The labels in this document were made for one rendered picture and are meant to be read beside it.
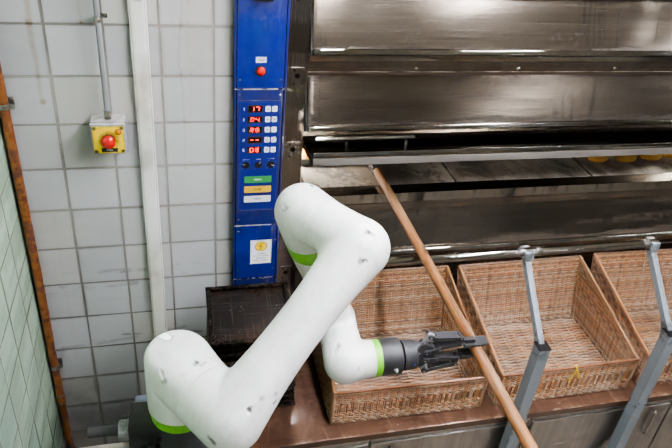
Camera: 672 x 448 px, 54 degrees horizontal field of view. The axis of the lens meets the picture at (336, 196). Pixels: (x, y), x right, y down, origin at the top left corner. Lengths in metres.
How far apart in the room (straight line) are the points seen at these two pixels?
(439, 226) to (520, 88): 0.59
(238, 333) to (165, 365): 0.85
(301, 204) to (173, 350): 0.38
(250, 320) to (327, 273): 0.97
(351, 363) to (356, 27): 1.01
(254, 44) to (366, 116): 0.45
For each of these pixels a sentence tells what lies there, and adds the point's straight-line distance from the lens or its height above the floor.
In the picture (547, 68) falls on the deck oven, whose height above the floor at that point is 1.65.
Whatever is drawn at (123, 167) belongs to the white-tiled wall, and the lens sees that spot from 2.19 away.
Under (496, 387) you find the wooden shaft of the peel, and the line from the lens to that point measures 1.71.
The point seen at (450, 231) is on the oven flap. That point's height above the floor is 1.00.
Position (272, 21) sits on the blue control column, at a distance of 1.98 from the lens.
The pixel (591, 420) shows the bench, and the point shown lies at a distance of 2.77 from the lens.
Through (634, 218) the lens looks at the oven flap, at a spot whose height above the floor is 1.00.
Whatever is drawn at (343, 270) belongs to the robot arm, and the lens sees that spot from 1.27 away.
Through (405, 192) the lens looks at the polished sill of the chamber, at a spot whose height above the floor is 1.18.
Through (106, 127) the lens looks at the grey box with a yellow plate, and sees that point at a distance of 2.05.
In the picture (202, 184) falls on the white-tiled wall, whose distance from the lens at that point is 2.23.
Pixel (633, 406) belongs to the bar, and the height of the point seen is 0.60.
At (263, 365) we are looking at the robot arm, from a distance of 1.26.
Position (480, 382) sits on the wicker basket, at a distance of 2.41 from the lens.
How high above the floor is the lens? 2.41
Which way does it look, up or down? 32 degrees down
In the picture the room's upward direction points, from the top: 6 degrees clockwise
